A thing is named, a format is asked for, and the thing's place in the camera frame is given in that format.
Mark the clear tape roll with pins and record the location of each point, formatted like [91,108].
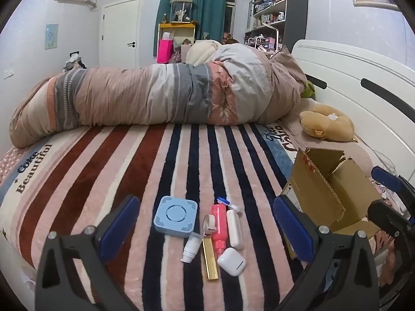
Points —
[207,225]

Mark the blue white small stick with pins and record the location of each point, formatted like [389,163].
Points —
[228,204]

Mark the teal curtain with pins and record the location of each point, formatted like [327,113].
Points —
[207,3]

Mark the dark bookshelf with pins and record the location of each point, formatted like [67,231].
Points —
[296,6]

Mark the rolled striped quilt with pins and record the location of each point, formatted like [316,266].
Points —
[146,94]

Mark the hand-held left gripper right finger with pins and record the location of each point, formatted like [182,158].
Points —
[293,230]

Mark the brown plush toy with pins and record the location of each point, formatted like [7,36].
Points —
[327,124]

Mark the gold rectangular bar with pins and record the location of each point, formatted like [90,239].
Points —
[210,259]

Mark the long white case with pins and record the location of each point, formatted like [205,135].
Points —
[234,230]

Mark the small white tube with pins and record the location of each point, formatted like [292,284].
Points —
[191,247]

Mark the white door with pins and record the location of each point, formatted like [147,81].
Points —
[120,32]

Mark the cardboard box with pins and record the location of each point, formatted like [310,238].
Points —
[311,181]

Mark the striped fleece blanket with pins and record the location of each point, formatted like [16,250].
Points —
[113,168]

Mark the white bed headboard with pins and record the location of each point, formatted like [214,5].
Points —
[350,68]

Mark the cream cushion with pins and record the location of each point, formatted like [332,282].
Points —
[202,51]

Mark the white earbuds case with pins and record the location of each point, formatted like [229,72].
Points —
[231,261]

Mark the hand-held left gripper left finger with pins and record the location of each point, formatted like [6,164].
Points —
[120,224]

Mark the glass display case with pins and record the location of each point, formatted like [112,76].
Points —
[181,9]

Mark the blue square plastic device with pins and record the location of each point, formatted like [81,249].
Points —
[175,217]

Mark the green plush toy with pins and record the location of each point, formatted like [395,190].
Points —
[308,90]

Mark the small blue wall poster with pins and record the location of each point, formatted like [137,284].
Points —
[51,36]

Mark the pink bottle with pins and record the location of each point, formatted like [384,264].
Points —
[219,228]

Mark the yellow shelf unit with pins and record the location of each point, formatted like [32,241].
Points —
[176,25]

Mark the window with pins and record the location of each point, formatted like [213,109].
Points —
[231,9]

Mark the pink gift bag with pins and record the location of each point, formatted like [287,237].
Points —
[164,51]

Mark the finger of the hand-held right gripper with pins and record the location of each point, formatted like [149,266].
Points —
[387,215]
[387,177]

